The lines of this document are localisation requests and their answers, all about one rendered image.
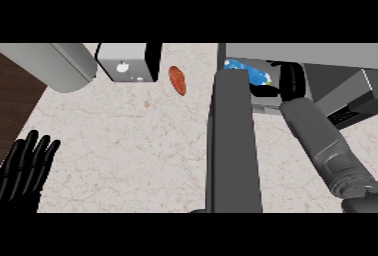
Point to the white and black toaster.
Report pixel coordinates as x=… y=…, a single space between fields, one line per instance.
x=129 y=61

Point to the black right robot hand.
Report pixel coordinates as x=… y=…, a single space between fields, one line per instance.
x=291 y=83

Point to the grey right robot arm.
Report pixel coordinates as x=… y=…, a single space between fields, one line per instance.
x=327 y=153

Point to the blue milk carton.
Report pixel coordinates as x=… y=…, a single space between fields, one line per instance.
x=251 y=72

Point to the dark grey microwave door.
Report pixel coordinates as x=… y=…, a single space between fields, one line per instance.
x=232 y=143

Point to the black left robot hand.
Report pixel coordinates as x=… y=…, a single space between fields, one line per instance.
x=27 y=168

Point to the grey cylindrical appliance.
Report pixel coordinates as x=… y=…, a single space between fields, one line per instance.
x=52 y=65

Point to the grey microwave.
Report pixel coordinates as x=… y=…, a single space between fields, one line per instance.
x=315 y=80

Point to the orange sweet potato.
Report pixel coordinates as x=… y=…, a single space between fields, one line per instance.
x=177 y=80

